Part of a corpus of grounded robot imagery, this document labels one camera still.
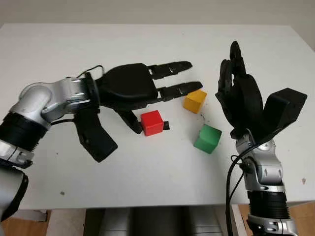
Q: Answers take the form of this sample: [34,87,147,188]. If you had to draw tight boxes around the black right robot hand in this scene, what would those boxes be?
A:
[215,41,266,139]

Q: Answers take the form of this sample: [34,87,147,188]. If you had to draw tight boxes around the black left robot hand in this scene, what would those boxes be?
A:
[84,60,204,135]

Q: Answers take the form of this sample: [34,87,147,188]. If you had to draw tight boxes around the red wooden block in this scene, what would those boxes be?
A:
[140,110,164,137]

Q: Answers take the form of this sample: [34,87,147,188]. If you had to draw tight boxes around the yellow wooden block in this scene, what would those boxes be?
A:
[183,89,208,114]

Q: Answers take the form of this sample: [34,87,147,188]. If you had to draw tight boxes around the green wooden block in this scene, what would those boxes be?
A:
[193,124,222,155]

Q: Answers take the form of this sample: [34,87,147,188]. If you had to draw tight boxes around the grey robot body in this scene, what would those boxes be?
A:
[85,207,227,236]

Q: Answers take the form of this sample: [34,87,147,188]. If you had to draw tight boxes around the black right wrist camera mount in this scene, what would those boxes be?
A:
[255,88,308,144]

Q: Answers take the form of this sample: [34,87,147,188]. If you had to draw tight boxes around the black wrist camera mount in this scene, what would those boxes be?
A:
[255,88,308,144]
[73,107,118,163]

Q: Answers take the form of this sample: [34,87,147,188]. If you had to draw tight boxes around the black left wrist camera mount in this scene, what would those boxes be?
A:
[73,107,118,163]

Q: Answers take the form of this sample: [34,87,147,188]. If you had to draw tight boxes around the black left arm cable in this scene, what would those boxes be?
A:
[50,64,104,125]

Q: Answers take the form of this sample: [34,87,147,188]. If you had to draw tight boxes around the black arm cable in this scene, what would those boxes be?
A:
[50,64,104,125]
[225,145,259,236]

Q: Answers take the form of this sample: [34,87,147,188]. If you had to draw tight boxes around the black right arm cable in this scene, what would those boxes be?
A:
[225,145,259,236]

